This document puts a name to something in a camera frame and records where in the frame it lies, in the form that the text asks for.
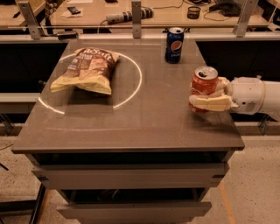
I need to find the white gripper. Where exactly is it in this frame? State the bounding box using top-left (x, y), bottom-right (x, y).
top-left (189, 77), bottom-right (265, 115)

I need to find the red coke can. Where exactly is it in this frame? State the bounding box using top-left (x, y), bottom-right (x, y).
top-left (188, 66), bottom-right (220, 114)

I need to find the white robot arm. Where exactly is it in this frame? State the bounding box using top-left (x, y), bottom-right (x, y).
top-left (189, 77), bottom-right (280, 121)

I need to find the blue pepsi can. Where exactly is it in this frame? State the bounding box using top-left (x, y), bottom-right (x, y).
top-left (165, 27), bottom-right (184, 64)

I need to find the black keyboard on desk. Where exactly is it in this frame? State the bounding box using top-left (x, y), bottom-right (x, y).
top-left (209, 0), bottom-right (242, 17)

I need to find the black mesh cup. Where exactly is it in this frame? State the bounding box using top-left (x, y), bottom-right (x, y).
top-left (187, 6), bottom-right (200, 19)

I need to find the grey cabinet with drawers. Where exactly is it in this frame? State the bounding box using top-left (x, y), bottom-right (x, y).
top-left (13, 38), bottom-right (244, 224)

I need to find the white power strip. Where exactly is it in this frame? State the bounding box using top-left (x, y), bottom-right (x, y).
top-left (106, 7), bottom-right (154, 25)

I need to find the yellow chip bag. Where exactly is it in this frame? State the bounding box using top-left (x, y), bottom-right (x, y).
top-left (50, 47), bottom-right (120, 95)

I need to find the black phone on desk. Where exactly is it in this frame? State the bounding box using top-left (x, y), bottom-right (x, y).
top-left (67, 7), bottom-right (81, 15)

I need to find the metal rail bracket right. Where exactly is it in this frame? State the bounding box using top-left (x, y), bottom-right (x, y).
top-left (234, 0), bottom-right (258, 38)

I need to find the metal rail bracket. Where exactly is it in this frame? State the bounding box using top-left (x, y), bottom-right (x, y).
top-left (17, 1), bottom-right (42, 39)
top-left (131, 0), bottom-right (141, 39)
top-left (234, 0), bottom-right (258, 38)

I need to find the metal rail bracket middle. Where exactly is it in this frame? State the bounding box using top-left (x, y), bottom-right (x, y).
top-left (131, 0), bottom-right (141, 39)

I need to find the metal rail bracket left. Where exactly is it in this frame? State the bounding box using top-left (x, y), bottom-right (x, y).
top-left (17, 1), bottom-right (42, 39)

